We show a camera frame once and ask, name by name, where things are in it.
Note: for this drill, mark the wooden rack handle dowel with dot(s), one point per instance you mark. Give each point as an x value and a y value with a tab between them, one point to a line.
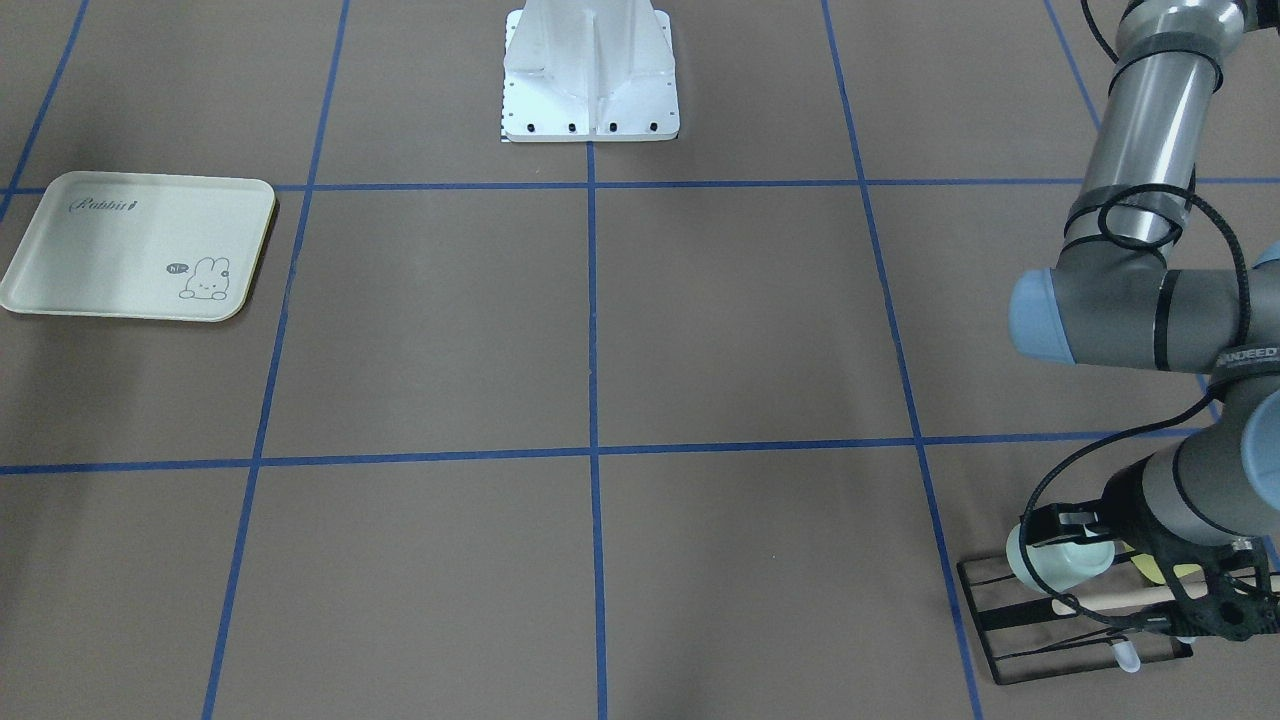
1147	596

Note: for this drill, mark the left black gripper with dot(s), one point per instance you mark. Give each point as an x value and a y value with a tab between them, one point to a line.
1120	507

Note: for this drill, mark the black wire cup rack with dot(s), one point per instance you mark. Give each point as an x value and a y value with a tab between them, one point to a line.
1021	640

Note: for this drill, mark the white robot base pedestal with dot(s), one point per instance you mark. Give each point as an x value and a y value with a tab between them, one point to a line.
589	71

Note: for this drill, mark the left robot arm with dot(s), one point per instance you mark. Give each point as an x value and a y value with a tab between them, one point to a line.
1112	299

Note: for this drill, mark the cream rabbit tray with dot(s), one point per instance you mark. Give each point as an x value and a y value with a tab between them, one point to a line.
141	246

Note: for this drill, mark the light green cup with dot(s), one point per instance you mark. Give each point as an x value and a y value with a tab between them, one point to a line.
1062	566

